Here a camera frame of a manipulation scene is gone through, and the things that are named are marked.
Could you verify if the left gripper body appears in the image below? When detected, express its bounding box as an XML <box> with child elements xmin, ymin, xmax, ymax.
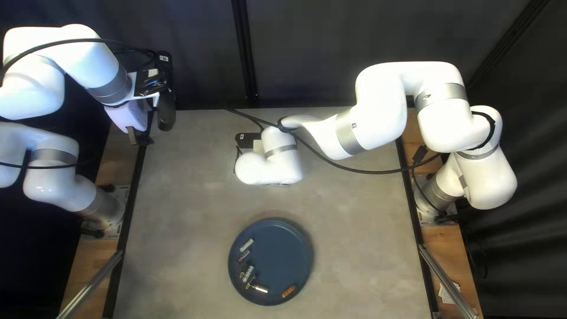
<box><xmin>106</xmin><ymin>91</ymin><xmax>160</xmax><ymax>134</ymax></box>

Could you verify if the blue round container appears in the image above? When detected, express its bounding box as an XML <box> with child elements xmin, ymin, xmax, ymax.
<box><xmin>228</xmin><ymin>218</ymin><xmax>315</xmax><ymax>307</ymax></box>

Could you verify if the white paper tag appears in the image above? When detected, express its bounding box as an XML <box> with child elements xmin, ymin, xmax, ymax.
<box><xmin>438</xmin><ymin>281</ymin><xmax>461</xmax><ymax>305</ymax></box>

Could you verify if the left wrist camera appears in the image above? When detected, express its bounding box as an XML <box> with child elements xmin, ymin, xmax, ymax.
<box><xmin>156</xmin><ymin>51</ymin><xmax>177</xmax><ymax>132</ymax></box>

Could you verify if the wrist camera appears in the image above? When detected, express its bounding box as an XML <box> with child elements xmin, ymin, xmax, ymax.
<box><xmin>156</xmin><ymin>51</ymin><xmax>177</xmax><ymax>132</ymax></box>
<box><xmin>235</xmin><ymin>132</ymin><xmax>263</xmax><ymax>153</ymax></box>

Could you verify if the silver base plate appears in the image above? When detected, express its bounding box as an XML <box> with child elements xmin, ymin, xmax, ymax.
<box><xmin>414</xmin><ymin>173</ymin><xmax>459</xmax><ymax>227</ymax></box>
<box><xmin>80</xmin><ymin>184</ymin><xmax>131</xmax><ymax>240</ymax></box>

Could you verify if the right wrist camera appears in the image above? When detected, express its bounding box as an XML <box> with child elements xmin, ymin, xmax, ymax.
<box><xmin>235</xmin><ymin>132</ymin><xmax>263</xmax><ymax>153</ymax></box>

